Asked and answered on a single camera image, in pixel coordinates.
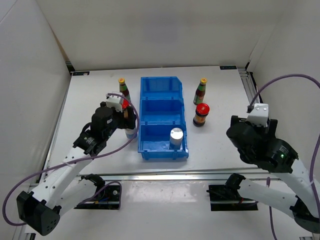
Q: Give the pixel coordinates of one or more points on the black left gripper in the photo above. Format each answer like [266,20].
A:
[128,123]

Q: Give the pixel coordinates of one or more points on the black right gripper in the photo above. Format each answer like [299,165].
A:
[267,132]

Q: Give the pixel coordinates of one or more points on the silver lid spice jar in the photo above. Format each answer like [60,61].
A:
[131,133]
[176,138]

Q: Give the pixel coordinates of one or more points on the yellow cap sauce bottle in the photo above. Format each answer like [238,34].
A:
[200,92]
[123,88]

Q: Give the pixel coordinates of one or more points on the red lid jar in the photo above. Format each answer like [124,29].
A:
[125,105]
[201,112]

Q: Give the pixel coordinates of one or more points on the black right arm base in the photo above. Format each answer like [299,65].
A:
[225,197]

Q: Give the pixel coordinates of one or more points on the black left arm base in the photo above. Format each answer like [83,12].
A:
[107,195]

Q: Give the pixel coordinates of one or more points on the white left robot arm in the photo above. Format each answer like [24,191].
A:
[44,205]

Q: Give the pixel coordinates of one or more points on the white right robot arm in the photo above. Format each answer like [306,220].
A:
[281,160]

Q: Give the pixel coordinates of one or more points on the blue three-compartment bin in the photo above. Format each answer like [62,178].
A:
[161,108]

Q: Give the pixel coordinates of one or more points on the black corner label left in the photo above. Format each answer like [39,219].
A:
[80,73]

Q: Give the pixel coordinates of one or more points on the black corner label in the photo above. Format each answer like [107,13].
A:
[228,67]
[80,73]

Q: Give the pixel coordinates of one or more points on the black corner label right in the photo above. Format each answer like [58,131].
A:
[228,67]

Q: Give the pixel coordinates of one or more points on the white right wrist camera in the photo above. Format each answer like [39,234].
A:
[258,115]

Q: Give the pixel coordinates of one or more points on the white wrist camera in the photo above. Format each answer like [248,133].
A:
[258,115]
[115,100]

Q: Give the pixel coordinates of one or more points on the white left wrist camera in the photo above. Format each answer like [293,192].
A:
[115,100]

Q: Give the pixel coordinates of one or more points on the aluminium front table rail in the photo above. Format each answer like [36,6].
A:
[188,175]

